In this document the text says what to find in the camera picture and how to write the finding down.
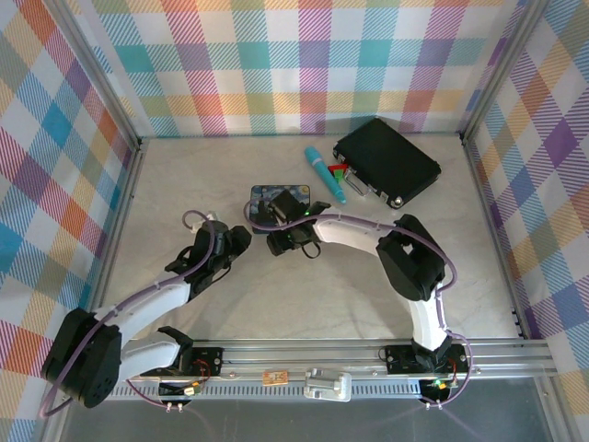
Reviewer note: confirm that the black hard case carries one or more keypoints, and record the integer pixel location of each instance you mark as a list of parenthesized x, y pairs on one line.
[(386, 161)]

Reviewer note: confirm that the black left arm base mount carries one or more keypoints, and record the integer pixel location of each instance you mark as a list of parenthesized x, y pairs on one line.
[(202, 361)]

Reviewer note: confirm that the teal marker pen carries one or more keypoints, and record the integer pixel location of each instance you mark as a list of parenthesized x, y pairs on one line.
[(324, 172)]

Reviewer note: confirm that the aluminium frame post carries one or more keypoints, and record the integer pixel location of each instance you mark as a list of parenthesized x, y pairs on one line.
[(101, 78), (501, 69)]

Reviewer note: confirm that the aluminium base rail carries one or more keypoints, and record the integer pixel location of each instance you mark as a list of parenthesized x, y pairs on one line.
[(294, 357)]

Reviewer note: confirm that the aluminium side rail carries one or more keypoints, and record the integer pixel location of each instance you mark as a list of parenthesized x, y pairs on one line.
[(117, 230), (501, 239)]

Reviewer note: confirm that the small orange label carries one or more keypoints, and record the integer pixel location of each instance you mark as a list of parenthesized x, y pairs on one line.
[(275, 378)]

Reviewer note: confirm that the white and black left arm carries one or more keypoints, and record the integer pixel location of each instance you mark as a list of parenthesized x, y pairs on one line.
[(87, 359)]

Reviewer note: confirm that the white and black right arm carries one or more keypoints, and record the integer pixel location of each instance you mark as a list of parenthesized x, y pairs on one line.
[(414, 262)]

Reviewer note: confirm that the grey metal sheet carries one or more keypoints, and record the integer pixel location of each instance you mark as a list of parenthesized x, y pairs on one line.
[(322, 421)]

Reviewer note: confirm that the white plastic bracket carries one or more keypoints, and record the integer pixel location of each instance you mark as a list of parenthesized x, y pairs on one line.
[(326, 384)]

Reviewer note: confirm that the small green block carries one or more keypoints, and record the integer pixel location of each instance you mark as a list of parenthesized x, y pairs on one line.
[(338, 177)]

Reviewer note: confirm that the small red block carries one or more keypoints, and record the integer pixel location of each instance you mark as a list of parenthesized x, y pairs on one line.
[(339, 166)]

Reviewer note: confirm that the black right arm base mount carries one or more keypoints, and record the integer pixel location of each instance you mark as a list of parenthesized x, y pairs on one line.
[(405, 359)]

